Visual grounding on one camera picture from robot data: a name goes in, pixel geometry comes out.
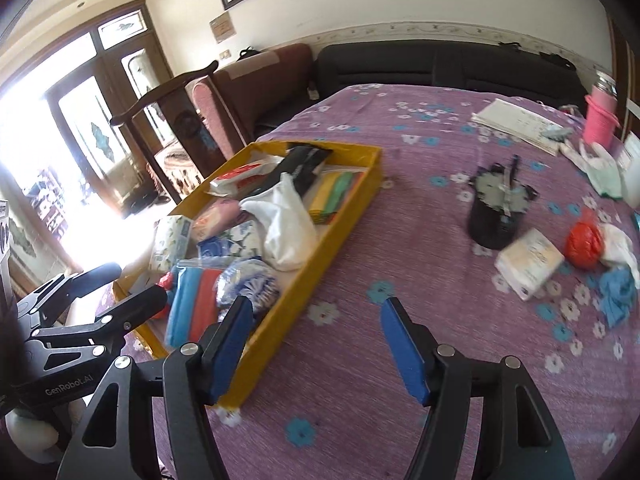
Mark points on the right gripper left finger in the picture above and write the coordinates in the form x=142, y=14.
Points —
x=115, y=438

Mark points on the blue red foam sheets bag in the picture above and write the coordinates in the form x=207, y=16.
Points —
x=194, y=307

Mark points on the lemon print tissue pack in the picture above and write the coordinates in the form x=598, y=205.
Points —
x=171, y=240

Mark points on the blue knitted cloth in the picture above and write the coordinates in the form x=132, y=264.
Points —
x=618, y=295

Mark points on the beige Face tissue pack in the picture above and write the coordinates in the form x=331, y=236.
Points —
x=528, y=262

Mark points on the blue white patterned bag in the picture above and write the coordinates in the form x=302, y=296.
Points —
x=254, y=280

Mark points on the red plastic bag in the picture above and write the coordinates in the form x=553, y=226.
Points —
x=584, y=244

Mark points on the white fluffy cloth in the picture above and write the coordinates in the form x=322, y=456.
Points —
x=618, y=250

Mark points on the pink tissue pack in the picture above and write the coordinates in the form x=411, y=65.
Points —
x=217, y=217

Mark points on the blue floral Vinda tissue pack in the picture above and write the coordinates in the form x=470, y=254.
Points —
x=241, y=241

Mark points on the red white packet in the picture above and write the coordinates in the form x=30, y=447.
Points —
x=241, y=180

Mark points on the white plastic bag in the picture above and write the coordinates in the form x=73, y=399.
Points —
x=290, y=236

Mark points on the colourful foam sheets zip bag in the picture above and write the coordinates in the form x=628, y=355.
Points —
x=333, y=189

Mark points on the purple floral tablecloth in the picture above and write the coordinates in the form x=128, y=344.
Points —
x=331, y=404

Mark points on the yellow cardboard tray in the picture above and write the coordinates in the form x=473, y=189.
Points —
x=300, y=279

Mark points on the white green work glove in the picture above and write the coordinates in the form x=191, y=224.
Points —
x=600, y=168

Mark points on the wooden chair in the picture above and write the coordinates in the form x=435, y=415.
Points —
x=180, y=117

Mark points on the wooden glass door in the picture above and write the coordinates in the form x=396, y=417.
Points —
x=86, y=181

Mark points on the white plastic jar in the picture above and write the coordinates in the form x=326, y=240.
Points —
x=628, y=162

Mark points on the black packet in tray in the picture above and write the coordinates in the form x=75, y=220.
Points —
x=303, y=163

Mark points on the brown armchair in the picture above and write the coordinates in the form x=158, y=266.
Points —
x=251, y=97

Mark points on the open paper notebook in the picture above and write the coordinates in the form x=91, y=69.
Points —
x=523, y=124

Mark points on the pink thermos bottle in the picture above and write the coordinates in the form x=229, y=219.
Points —
x=601, y=121

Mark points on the black leather sofa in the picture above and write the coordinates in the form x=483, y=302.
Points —
x=505, y=70

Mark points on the black round device with cables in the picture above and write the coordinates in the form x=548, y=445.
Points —
x=500, y=203

